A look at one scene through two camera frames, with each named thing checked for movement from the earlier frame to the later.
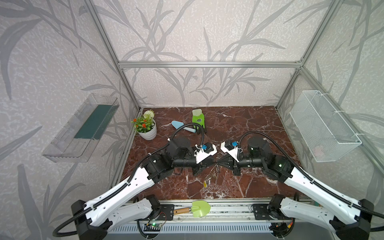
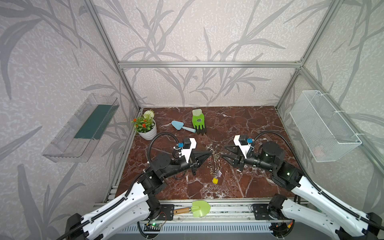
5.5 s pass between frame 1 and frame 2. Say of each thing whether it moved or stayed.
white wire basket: stayed
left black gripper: moved
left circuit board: stayed
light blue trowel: stayed
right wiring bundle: stayed
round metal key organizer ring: moved
